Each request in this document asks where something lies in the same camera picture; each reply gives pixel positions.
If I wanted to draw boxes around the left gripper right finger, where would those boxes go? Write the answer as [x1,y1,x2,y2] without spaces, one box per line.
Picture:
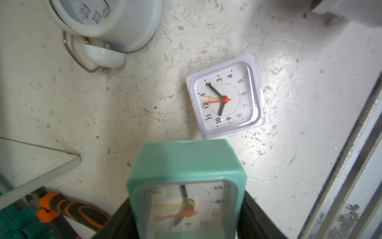
[237,191,287,239]

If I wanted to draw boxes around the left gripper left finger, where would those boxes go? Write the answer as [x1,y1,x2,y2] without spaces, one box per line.
[92,198,139,239]

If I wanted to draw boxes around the wooden two-tier shelf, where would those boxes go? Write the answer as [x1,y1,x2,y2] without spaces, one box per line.
[1,138,81,209]

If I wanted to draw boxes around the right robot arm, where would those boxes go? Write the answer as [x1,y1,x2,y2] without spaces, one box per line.
[310,0,382,27]

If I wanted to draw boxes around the mint square alarm clock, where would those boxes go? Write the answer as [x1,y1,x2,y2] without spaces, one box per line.
[127,139,247,239]

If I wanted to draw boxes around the lilac square alarm clock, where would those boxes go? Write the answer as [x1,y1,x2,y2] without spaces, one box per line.
[186,54,265,139]

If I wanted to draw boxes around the green plastic tool case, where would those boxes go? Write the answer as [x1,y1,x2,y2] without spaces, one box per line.
[1,204,55,239]

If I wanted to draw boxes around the orange black pliers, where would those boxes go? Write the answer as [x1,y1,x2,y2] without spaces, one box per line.
[31,188,109,239]

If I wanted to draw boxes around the white twin-bell clock left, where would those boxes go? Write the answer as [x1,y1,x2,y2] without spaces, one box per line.
[44,1,163,73]

